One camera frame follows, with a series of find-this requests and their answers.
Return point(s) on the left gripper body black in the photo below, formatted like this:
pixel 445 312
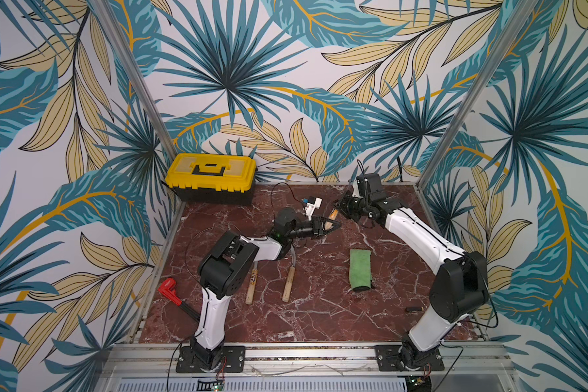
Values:
pixel 307 229

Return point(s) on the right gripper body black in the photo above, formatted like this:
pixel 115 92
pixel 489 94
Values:
pixel 355 208

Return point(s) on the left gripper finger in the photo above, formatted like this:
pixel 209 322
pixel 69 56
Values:
pixel 333 221
pixel 333 229

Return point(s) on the green rag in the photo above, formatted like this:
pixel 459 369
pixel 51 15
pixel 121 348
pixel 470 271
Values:
pixel 360 272

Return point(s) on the sickle labelled handle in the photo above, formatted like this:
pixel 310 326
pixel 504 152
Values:
pixel 332 216

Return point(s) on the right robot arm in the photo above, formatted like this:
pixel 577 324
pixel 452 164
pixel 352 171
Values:
pixel 460 284

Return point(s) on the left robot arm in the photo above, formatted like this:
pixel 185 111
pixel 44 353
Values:
pixel 224 269

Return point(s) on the yellow black toolbox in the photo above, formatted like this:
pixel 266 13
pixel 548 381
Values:
pixel 212 179

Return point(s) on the small dark object on table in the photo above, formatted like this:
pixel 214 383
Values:
pixel 413 310

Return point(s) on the red clamp tool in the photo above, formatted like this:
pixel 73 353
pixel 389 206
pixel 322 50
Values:
pixel 167 289

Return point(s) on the left sickle wooden handle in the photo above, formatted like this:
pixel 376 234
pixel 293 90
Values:
pixel 252 284

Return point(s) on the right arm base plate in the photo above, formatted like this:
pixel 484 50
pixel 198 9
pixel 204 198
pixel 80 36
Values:
pixel 395 358

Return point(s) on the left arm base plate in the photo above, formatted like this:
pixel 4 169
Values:
pixel 210 360

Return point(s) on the aluminium front rail frame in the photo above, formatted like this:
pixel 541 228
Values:
pixel 324 366

